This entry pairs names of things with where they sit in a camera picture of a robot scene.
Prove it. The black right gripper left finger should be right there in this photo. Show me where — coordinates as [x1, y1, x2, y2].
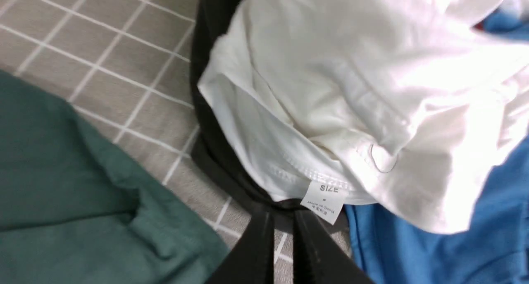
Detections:
[206, 205, 274, 284]

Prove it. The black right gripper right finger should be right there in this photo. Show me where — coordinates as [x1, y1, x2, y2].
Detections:
[293, 210, 373, 284]

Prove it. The green long-sleeved shirt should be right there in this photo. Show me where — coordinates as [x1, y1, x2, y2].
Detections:
[0, 71, 229, 284]

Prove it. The blue shirt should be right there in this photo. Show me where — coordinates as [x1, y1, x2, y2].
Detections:
[336, 4, 528, 284]

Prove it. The white shirt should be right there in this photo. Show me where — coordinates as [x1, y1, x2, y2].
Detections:
[198, 0, 528, 234]

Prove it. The grey checked tablecloth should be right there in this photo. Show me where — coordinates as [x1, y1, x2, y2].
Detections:
[0, 0, 352, 284]

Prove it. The black garment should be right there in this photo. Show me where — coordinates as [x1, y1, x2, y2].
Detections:
[189, 0, 350, 235]

